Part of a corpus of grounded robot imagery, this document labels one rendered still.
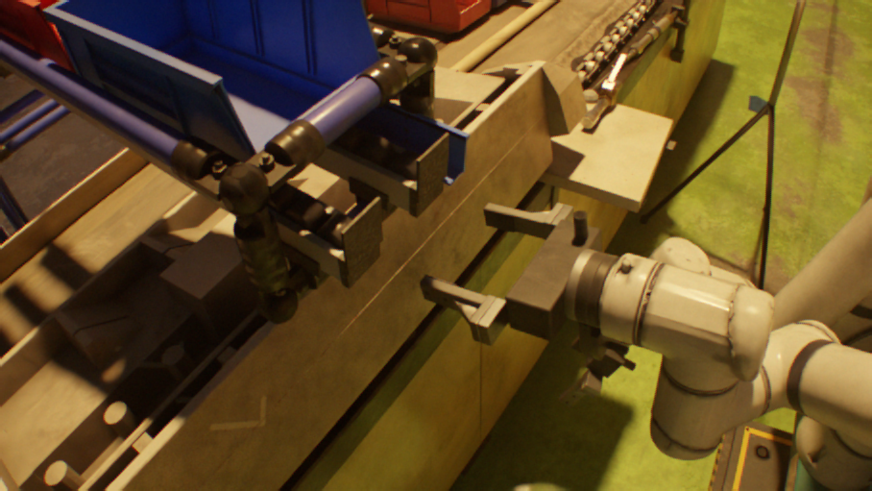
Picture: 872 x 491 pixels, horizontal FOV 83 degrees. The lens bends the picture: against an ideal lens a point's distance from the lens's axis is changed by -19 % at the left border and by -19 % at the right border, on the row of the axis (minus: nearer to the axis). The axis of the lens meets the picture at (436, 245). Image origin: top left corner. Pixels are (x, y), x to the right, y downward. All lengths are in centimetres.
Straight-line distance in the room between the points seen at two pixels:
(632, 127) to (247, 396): 94
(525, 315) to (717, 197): 192
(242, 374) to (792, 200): 231
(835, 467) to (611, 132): 79
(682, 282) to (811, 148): 246
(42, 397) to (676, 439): 78
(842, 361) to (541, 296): 32
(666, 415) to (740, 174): 206
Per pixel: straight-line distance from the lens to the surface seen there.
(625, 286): 57
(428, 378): 100
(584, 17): 187
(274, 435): 71
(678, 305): 56
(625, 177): 114
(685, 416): 63
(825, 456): 120
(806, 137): 306
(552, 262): 62
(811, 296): 82
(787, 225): 247
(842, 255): 80
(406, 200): 53
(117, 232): 131
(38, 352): 91
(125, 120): 52
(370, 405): 86
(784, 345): 71
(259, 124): 59
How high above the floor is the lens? 150
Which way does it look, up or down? 46 degrees down
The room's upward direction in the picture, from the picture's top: 5 degrees counter-clockwise
